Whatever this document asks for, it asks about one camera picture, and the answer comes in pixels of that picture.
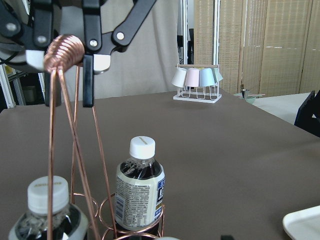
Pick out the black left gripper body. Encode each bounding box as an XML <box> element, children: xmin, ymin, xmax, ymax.
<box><xmin>0</xmin><ymin>0</ymin><xmax>140</xmax><ymax>50</ymax></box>

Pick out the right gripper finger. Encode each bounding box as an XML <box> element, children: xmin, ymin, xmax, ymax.
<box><xmin>220</xmin><ymin>235</ymin><xmax>234</xmax><ymax>240</ymax></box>
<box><xmin>0</xmin><ymin>4</ymin><xmax>62</xmax><ymax>108</ymax></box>
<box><xmin>82</xmin><ymin>0</ymin><xmax>157</xmax><ymax>108</ymax></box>

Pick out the copper wire bottle basket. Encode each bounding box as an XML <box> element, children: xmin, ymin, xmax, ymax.
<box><xmin>43</xmin><ymin>34</ymin><xmax>166</xmax><ymax>240</ymax></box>

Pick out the tea bottle dark liquid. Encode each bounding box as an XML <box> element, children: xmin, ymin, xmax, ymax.
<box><xmin>155</xmin><ymin>236</ymin><xmax>180</xmax><ymax>240</ymax></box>

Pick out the cream rabbit tray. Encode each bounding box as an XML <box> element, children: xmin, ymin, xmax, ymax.
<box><xmin>282</xmin><ymin>205</ymin><xmax>320</xmax><ymax>240</ymax></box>

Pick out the white cup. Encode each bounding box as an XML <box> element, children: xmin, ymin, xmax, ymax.
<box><xmin>171</xmin><ymin>67</ymin><xmax>187</xmax><ymax>88</ymax></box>

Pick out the pink cup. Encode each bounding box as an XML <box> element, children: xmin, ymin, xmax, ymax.
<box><xmin>185</xmin><ymin>68</ymin><xmax>200</xmax><ymax>87</ymax></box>

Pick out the blue cup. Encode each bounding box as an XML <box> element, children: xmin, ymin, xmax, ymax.
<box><xmin>199</xmin><ymin>68</ymin><xmax>215</xmax><ymax>87</ymax></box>

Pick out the white cup rack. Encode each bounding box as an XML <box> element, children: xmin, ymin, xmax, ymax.
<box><xmin>173</xmin><ymin>64</ymin><xmax>222</xmax><ymax>104</ymax></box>

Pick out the green cup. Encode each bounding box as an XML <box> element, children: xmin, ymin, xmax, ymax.
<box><xmin>212</xmin><ymin>68</ymin><xmax>223</xmax><ymax>83</ymax></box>

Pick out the black equipment case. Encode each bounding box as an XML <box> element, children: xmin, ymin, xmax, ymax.
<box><xmin>294</xmin><ymin>90</ymin><xmax>320</xmax><ymax>137</ymax></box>

